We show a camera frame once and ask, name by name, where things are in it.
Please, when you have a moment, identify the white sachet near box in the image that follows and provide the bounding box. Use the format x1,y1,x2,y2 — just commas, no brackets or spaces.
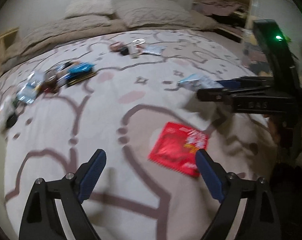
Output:
141,44,167,56

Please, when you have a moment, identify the beige left pillow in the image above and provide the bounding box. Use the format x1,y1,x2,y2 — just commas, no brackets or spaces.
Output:
65,0,115,18

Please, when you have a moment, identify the white blue medicine sachet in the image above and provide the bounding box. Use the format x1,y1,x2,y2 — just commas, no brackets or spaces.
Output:
177,74,223,92

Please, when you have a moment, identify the cartoon pattern bed sheet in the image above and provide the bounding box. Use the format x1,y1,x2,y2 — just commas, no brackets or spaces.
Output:
0,30,276,239

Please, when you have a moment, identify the pink small case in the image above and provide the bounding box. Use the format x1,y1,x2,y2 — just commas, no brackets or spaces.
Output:
109,42,123,52

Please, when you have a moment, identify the wall alcove shelf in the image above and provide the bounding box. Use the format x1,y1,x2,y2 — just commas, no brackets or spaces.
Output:
192,0,252,43

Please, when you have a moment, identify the black flat packet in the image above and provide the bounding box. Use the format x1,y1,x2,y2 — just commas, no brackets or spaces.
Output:
65,71,97,87

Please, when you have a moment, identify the crumpled clear plastic wrap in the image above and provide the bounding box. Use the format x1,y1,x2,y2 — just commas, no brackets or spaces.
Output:
0,95,17,121

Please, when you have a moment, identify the small black round cap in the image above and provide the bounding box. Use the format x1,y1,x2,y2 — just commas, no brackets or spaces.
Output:
6,113,18,129

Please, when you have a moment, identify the white rectangular box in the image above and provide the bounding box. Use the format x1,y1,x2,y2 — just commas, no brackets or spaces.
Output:
128,43,140,59

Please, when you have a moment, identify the small black cube box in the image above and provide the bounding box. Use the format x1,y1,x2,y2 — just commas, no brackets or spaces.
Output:
119,46,130,56

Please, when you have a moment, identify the beige right pillow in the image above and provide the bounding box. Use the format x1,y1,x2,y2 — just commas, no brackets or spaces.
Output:
115,0,197,28

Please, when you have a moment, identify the blue foil packet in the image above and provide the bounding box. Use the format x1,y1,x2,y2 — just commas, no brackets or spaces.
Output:
68,62,95,75

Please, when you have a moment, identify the beige pillow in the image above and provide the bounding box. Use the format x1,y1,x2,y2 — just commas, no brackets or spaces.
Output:
115,0,197,28
65,0,115,18

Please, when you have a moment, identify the red disposable glove packet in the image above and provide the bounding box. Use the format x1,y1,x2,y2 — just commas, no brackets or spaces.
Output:
148,122,208,178

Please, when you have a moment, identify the brown tape roll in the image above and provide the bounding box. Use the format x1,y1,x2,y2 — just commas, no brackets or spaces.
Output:
44,70,58,90

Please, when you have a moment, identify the white blue mask packet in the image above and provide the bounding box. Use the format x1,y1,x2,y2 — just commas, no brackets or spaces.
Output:
16,71,45,105

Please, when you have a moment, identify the folded beige blanket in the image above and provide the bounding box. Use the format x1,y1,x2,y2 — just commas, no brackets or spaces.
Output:
1,15,127,72

